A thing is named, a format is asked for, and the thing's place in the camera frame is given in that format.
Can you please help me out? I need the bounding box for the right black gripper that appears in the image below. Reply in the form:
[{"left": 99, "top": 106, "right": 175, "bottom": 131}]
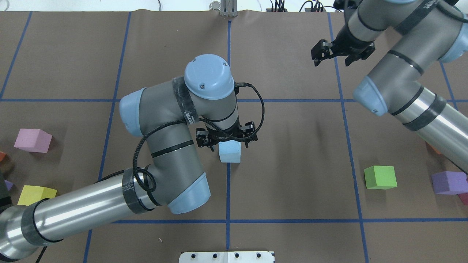
[{"left": 311, "top": 29, "right": 375, "bottom": 67}]

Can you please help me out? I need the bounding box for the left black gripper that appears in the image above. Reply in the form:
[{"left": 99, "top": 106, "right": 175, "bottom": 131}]
[{"left": 196, "top": 121, "right": 258, "bottom": 148}]

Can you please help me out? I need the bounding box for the light blue block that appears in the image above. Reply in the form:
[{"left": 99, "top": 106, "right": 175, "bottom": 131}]
[{"left": 218, "top": 140, "right": 241, "bottom": 163}]

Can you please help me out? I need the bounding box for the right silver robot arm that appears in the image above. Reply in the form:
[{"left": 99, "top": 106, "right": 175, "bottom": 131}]
[{"left": 311, "top": 0, "right": 468, "bottom": 172}]

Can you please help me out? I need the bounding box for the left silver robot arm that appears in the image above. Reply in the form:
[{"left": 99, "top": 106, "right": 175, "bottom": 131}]
[{"left": 1, "top": 54, "right": 265, "bottom": 263}]

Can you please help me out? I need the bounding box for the green block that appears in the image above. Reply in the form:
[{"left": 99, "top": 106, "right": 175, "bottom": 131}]
[{"left": 364, "top": 166, "right": 397, "bottom": 190}]

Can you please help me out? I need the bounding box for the orange block right side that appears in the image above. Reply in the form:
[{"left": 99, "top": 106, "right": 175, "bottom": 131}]
[{"left": 426, "top": 142, "right": 442, "bottom": 155}]

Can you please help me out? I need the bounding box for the purple block right side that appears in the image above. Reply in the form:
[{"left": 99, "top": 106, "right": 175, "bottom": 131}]
[{"left": 431, "top": 171, "right": 468, "bottom": 195}]

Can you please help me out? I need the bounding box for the purple block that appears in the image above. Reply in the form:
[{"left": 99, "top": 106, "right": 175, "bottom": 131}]
[
  {"left": 431, "top": 171, "right": 468, "bottom": 195},
  {"left": 4, "top": 180, "right": 14, "bottom": 191}
]

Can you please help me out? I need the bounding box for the pink block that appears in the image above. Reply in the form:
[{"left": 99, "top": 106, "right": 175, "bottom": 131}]
[{"left": 14, "top": 128, "right": 53, "bottom": 153}]

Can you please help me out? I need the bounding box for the yellow block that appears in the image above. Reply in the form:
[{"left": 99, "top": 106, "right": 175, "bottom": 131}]
[{"left": 17, "top": 185, "right": 57, "bottom": 206}]

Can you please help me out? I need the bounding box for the crimson block near tray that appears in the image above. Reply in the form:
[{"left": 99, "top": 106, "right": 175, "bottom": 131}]
[{"left": 458, "top": 193, "right": 468, "bottom": 205}]

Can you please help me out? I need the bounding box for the purple block left side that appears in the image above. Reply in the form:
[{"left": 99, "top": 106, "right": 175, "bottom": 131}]
[{"left": 4, "top": 180, "right": 14, "bottom": 191}]

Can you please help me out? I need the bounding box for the aluminium frame post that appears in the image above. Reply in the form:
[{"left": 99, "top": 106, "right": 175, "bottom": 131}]
[{"left": 219, "top": 0, "right": 238, "bottom": 17}]

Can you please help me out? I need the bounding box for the white pedestal base plate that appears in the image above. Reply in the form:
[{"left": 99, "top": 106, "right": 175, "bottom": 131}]
[{"left": 178, "top": 251, "right": 276, "bottom": 263}]

